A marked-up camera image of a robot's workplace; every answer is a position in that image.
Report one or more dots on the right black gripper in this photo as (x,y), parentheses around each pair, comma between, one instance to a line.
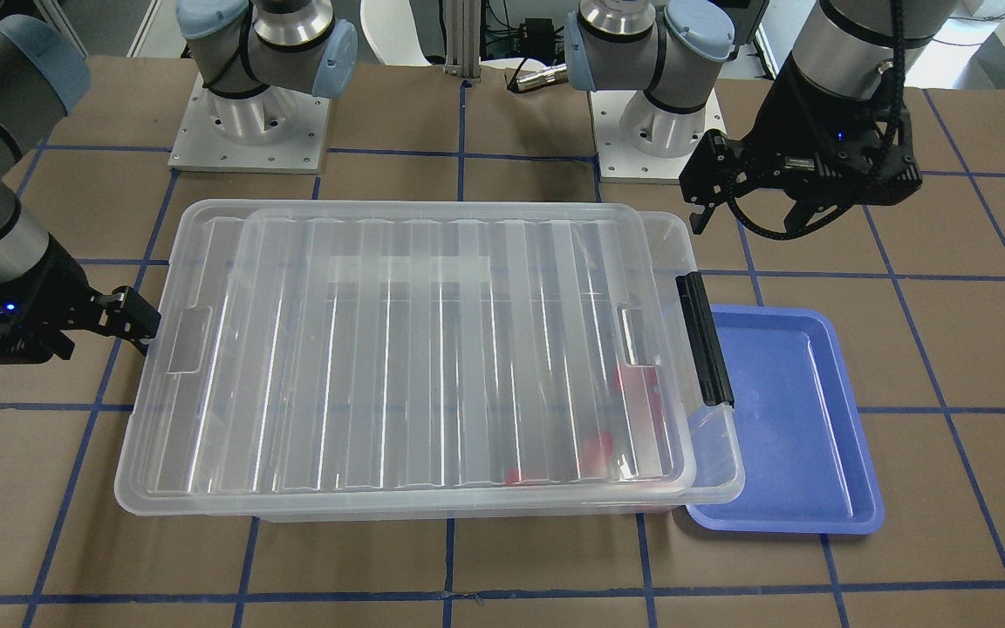
(59,288)

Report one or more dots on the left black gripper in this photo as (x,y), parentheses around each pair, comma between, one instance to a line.
(783,120)

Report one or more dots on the clear plastic box lid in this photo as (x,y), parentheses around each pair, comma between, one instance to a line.
(175,438)

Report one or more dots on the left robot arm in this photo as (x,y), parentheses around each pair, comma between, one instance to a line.
(674,55)

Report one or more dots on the clear plastic storage box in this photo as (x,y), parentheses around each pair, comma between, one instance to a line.
(404,364)

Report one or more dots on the blue plastic tray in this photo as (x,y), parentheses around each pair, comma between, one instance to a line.
(806,460)

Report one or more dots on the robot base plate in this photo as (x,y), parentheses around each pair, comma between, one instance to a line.
(638,143)
(277,132)

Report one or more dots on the black box latch handle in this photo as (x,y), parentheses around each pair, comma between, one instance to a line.
(704,341)

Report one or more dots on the aluminium frame post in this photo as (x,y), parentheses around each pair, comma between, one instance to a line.
(463,22)

